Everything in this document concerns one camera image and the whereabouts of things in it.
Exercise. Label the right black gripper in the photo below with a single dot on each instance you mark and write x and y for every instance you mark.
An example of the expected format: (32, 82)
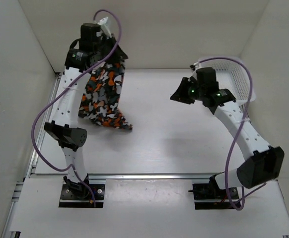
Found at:
(180, 94)

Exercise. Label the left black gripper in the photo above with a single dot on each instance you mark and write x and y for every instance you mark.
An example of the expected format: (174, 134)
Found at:
(119, 55)

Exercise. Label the camouflage orange black shorts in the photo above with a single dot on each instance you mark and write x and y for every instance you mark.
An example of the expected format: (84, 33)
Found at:
(100, 100)

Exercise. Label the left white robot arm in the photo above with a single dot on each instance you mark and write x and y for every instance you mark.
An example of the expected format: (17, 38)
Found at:
(63, 125)

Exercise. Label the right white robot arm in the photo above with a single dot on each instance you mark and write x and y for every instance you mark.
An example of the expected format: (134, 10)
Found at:
(262, 161)

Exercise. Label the white plastic mesh basket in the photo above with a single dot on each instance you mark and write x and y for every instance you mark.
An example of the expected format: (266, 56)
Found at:
(230, 75)

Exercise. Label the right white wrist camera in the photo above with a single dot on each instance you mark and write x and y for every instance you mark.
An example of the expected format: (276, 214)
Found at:
(196, 68)

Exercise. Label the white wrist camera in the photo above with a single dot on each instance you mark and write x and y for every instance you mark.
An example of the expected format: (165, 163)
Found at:
(196, 68)
(105, 26)

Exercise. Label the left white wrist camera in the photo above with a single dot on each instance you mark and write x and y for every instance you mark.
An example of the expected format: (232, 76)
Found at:
(105, 26)

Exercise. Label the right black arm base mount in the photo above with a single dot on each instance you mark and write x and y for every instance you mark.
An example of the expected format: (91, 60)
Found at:
(214, 196)

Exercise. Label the aluminium front rail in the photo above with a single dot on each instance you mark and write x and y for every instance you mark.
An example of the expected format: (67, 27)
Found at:
(151, 176)

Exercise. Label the aluminium rail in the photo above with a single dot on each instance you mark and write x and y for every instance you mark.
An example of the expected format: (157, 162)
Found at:
(27, 172)
(151, 176)

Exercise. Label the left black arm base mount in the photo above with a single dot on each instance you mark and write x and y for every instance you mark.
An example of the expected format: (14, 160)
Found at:
(77, 195)

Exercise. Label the aluminium left side rail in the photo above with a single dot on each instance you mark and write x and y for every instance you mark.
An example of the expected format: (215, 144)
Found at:
(27, 172)

